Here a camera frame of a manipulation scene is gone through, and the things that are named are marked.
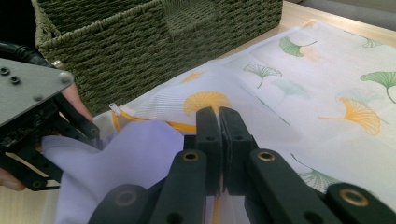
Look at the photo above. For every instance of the purple cloth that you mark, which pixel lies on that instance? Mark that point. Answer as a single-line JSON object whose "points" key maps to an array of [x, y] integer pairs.
{"points": [[130, 161]]}

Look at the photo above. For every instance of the white leaf-print mesh laundry bag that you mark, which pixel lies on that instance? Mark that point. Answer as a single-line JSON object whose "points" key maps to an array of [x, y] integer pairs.
{"points": [[311, 93]]}

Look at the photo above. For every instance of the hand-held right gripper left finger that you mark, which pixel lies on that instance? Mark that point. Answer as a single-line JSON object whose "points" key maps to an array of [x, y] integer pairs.
{"points": [[207, 146]]}

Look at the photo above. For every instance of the green woven basket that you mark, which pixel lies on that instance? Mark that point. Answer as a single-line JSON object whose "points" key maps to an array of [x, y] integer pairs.
{"points": [[140, 56]]}

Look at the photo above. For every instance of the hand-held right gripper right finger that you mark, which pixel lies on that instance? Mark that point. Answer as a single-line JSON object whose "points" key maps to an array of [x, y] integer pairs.
{"points": [[238, 146]]}

